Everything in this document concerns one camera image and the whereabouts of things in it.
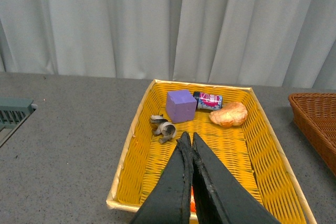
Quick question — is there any grey-green plastic crate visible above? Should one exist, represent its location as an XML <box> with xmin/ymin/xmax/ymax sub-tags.
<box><xmin>1</xmin><ymin>97</ymin><xmax>37</xmax><ymax>146</ymax></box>

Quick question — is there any brown wicker basket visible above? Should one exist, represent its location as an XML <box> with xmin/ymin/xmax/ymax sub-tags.
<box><xmin>288</xmin><ymin>93</ymin><xmax>335</xmax><ymax>173</ymax></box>

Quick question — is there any orange toy carrot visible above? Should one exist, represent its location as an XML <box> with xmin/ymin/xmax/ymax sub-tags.
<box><xmin>190</xmin><ymin>186</ymin><xmax>196</xmax><ymax>213</ymax></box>

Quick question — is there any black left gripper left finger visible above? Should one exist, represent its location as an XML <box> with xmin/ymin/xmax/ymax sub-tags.
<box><xmin>130</xmin><ymin>132</ymin><xmax>193</xmax><ymax>223</ymax></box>

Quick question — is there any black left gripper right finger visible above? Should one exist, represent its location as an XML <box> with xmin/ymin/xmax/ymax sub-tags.
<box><xmin>192</xmin><ymin>133</ymin><xmax>280</xmax><ymax>223</ymax></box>

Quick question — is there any toy bread croissant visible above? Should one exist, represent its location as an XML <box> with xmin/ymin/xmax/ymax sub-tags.
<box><xmin>209</xmin><ymin>102</ymin><xmax>248</xmax><ymax>128</ymax></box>

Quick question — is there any purple foam cube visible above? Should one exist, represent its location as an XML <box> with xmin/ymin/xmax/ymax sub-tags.
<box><xmin>165</xmin><ymin>90</ymin><xmax>197</xmax><ymax>124</ymax></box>

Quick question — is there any grey-white curtain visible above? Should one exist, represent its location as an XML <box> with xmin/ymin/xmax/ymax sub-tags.
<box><xmin>1</xmin><ymin>0</ymin><xmax>335</xmax><ymax>89</ymax></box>

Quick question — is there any yellow woven basket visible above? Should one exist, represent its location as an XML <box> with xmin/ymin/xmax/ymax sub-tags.
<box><xmin>106</xmin><ymin>79</ymin><xmax>316</xmax><ymax>223</ymax></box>

